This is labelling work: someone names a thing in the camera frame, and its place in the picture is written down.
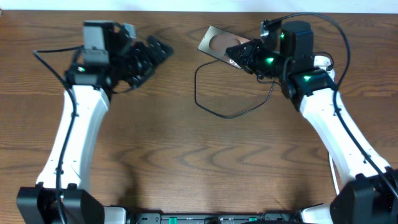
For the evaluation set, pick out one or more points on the white power strip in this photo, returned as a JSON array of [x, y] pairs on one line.
[[330, 72]]

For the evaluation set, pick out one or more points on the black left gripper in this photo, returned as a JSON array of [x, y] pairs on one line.
[[159, 51]]

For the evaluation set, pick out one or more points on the Galaxy smartphone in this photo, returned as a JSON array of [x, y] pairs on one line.
[[216, 41]]

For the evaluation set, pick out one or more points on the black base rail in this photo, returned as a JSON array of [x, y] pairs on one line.
[[157, 218]]

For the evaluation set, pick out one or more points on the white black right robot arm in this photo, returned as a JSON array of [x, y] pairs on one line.
[[285, 52]]

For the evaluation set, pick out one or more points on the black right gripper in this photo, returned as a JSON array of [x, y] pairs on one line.
[[250, 49]]

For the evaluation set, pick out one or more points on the white charger plug adapter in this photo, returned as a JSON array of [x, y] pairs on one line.
[[321, 62]]

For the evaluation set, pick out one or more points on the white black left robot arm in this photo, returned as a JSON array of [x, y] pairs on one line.
[[110, 53]]

